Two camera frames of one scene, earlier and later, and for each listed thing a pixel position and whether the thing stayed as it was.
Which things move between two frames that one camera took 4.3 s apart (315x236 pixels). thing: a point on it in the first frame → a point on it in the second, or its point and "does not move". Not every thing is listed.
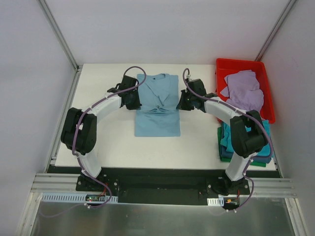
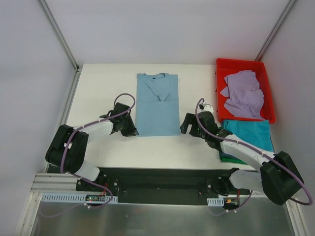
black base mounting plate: [166, 186] does not move
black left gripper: [134, 101] → [128, 126]
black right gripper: [185, 101] → [191, 123]
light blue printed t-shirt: [157, 115] does not move
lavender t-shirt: [243, 91] does not move
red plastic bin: [226, 67] does not move
